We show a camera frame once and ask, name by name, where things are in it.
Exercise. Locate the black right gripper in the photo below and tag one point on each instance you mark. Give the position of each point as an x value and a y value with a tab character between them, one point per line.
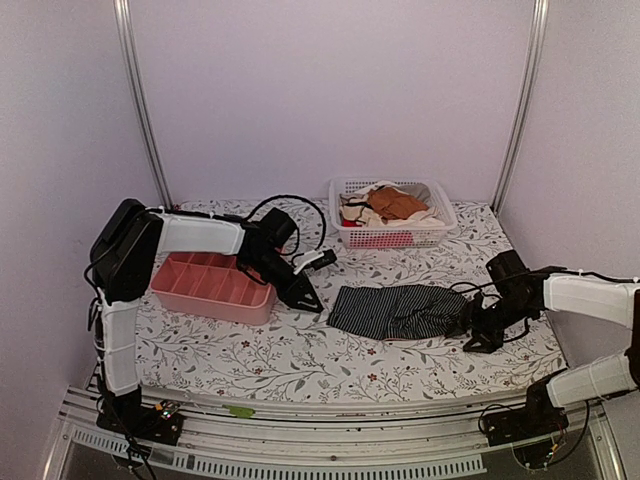
490	342

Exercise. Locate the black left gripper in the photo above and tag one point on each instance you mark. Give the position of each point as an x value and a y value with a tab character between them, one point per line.
295	293

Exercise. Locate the navy striped underwear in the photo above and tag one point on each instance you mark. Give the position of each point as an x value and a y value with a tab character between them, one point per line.
407	312

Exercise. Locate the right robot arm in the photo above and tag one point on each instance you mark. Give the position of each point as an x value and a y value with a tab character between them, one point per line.
525	294

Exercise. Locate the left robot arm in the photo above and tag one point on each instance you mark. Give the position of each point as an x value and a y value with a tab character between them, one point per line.
122	261

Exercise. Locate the floral table mat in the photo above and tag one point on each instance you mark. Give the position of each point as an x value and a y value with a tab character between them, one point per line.
297	357

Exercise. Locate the pink plastic divider box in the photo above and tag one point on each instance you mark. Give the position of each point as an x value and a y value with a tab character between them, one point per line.
210	285

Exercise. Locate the white plastic laundry basket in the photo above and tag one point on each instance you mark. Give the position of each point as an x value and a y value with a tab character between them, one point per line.
371	238

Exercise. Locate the pile of clothes in basket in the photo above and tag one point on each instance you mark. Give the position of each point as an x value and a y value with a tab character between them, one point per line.
386	204

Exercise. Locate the green leaf scrap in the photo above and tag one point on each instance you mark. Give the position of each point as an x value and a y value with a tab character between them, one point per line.
240	411

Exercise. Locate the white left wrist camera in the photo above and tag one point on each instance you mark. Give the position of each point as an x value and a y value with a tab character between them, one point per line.
313	259

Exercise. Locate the front aluminium rail base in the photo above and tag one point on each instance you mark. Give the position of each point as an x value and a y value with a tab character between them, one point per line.
430	439

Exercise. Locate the left aluminium frame post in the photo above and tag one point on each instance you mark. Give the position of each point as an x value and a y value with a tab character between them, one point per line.
124	25

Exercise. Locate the aluminium frame post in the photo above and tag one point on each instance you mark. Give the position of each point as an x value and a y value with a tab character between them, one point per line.
531	67
124	25

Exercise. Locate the right aluminium frame post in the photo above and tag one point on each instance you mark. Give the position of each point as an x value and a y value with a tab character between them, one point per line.
531	67

